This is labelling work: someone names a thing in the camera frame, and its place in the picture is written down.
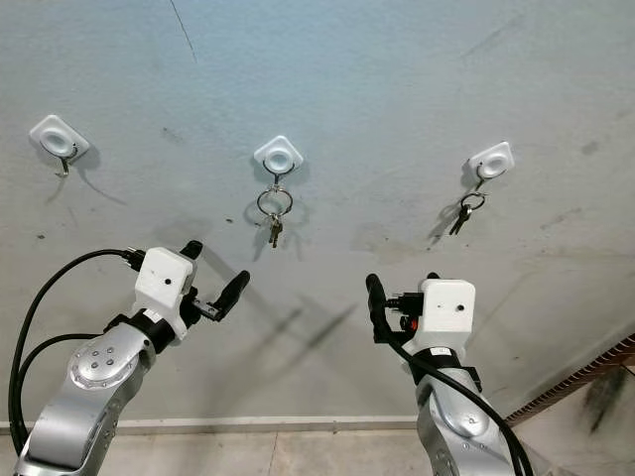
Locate maroon tiled doorway edging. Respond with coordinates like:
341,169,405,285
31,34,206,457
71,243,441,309
506,335,635,428

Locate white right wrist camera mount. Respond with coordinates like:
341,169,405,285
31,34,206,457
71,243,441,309
412,279,476,359

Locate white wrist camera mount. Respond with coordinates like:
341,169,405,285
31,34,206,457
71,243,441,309
133,247,197,335
412,279,476,359

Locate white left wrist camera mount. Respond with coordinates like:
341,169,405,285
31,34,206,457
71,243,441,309
133,247,197,335

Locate dark keys on small ring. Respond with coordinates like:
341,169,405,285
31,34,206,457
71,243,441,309
447,191,487,237

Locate brass key on large ring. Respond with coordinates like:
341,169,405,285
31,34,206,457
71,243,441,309
255,181,296,250

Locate white square wall hook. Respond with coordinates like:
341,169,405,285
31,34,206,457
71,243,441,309
253,135,305,183
29,114,91,179
468,141,516,185

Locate short black left arm cable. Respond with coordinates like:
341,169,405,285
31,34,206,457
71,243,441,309
16,334,98,447

